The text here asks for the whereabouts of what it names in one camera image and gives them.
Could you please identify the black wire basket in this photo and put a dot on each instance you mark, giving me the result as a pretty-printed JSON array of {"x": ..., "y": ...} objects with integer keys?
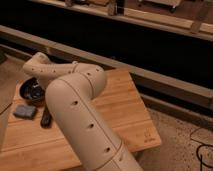
[{"x": 203, "y": 154}]

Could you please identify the dark ceramic bowl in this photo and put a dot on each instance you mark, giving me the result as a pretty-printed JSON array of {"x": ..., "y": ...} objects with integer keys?
[{"x": 31, "y": 92}]

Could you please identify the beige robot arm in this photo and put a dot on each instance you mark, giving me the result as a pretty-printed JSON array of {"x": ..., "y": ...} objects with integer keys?
[{"x": 69, "y": 91}]

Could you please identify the blue sponge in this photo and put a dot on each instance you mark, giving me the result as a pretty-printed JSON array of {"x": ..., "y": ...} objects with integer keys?
[{"x": 25, "y": 111}]

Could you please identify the black remote control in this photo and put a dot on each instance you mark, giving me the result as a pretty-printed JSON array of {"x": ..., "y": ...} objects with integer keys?
[{"x": 46, "y": 119}]

